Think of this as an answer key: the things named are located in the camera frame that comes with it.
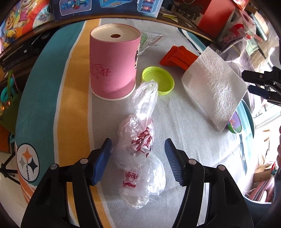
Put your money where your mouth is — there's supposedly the clear plastic bag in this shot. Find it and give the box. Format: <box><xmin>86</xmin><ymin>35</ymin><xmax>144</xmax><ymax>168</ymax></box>
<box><xmin>112</xmin><ymin>80</ymin><xmax>166</xmax><ymax>209</ymax></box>

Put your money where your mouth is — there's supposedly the white paper napkin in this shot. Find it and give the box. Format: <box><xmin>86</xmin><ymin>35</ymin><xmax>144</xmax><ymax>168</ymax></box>
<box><xmin>181</xmin><ymin>47</ymin><xmax>248</xmax><ymax>132</ymax></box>

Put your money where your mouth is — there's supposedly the lime green bottle cap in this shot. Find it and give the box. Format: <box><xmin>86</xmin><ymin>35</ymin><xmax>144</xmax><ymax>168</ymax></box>
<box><xmin>141</xmin><ymin>66</ymin><xmax>175</xmax><ymax>95</ymax></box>

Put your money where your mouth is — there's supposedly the red foil wrapper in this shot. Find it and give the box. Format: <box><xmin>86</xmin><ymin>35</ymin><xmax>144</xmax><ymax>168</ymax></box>
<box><xmin>159</xmin><ymin>45</ymin><xmax>198</xmax><ymax>71</ymax></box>

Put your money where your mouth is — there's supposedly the pink paper cup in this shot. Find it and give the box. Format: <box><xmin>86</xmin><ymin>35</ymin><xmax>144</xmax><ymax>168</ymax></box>
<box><xmin>90</xmin><ymin>23</ymin><xmax>141</xmax><ymax>101</ymax></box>

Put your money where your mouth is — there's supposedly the clear green printed wrapper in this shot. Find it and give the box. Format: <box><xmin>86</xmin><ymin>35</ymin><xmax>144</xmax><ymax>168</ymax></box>
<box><xmin>139</xmin><ymin>31</ymin><xmax>164</xmax><ymax>55</ymax></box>

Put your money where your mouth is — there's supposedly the person's right hand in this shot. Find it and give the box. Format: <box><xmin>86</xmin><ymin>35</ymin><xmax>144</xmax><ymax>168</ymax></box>
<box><xmin>277</xmin><ymin>126</ymin><xmax>281</xmax><ymax>168</ymax></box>

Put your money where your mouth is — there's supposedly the teal grey striped tablecloth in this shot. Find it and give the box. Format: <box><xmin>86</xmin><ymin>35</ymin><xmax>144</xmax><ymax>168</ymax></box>
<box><xmin>16</xmin><ymin>19</ymin><xmax>256</xmax><ymax>227</ymax></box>

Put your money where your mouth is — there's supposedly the red box on shelf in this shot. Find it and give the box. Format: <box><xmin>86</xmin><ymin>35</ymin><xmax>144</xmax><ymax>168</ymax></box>
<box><xmin>173</xmin><ymin>0</ymin><xmax>235</xmax><ymax>39</ymax></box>

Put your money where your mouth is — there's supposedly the blue toy box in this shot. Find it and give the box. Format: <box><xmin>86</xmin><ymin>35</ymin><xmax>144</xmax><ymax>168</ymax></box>
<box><xmin>50</xmin><ymin>0</ymin><xmax>163</xmax><ymax>21</ymax></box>

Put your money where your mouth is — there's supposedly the paw patrol picture bag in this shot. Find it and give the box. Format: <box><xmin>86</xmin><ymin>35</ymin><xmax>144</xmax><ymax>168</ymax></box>
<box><xmin>1</xmin><ymin>0</ymin><xmax>54</xmax><ymax>51</ymax></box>

